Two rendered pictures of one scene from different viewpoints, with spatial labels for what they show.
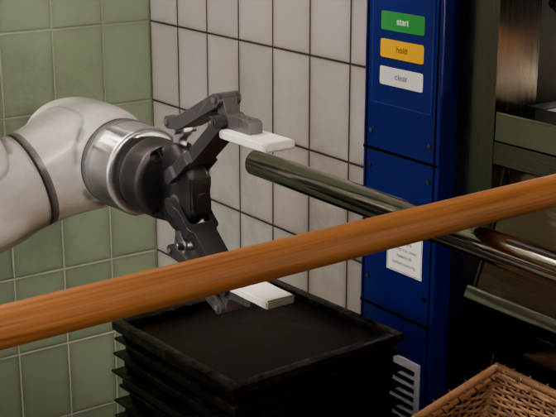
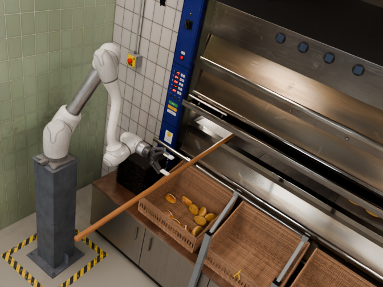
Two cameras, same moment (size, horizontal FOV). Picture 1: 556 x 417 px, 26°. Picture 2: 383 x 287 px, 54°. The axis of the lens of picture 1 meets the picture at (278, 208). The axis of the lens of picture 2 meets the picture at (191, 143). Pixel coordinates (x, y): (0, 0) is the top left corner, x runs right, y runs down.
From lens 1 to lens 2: 1.57 m
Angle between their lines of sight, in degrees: 28
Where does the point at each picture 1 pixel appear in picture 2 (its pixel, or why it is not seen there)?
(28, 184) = (127, 152)
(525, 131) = (192, 127)
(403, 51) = (172, 108)
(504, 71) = (190, 116)
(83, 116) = (134, 140)
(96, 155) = (138, 148)
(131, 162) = (146, 151)
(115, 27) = not seen: hidden behind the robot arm
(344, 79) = (158, 105)
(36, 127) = (127, 142)
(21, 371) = (78, 144)
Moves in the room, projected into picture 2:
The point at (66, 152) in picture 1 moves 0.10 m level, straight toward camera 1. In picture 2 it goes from (133, 147) to (138, 156)
